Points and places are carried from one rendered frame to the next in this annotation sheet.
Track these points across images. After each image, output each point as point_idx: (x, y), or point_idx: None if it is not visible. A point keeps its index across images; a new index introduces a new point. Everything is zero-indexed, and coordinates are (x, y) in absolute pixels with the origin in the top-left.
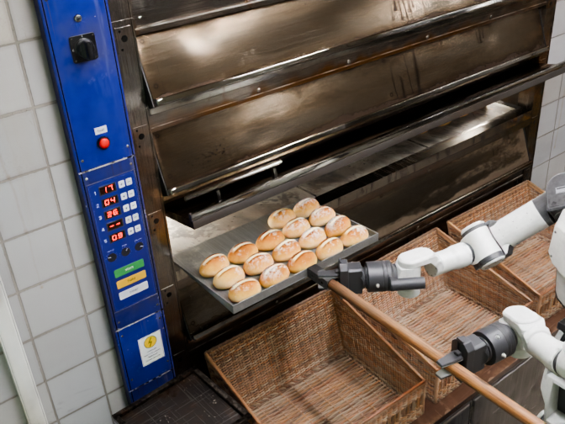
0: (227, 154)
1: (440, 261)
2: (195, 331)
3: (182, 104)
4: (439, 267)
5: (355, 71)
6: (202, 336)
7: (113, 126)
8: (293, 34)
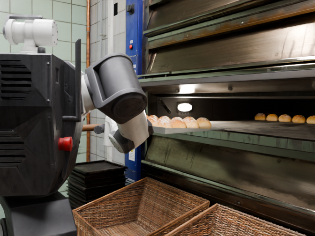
0: (168, 68)
1: (111, 124)
2: (146, 160)
3: (157, 38)
4: (110, 130)
5: (254, 33)
6: (143, 162)
7: (134, 41)
8: (205, 3)
